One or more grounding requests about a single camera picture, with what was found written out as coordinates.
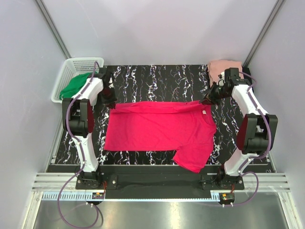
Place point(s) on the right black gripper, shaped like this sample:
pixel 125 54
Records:
pixel 210 98

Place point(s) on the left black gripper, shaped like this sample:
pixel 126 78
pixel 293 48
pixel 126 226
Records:
pixel 110 102

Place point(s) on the red t-shirt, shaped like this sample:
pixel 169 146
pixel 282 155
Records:
pixel 185 127

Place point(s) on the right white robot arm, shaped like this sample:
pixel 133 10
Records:
pixel 256 134

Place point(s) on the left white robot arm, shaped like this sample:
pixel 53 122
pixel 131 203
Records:
pixel 78 120

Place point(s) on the folded pink t-shirt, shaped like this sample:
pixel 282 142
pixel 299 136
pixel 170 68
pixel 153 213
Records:
pixel 215 68

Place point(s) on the folded black t-shirt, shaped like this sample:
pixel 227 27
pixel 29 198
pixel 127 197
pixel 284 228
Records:
pixel 249 78

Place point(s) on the black marble table mat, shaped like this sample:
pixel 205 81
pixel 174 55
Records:
pixel 170 83

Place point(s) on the green t-shirt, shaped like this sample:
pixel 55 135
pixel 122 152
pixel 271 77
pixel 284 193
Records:
pixel 77 85

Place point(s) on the white plastic basket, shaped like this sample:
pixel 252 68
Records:
pixel 71 68

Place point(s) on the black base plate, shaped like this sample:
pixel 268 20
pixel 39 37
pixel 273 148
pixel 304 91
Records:
pixel 155 182

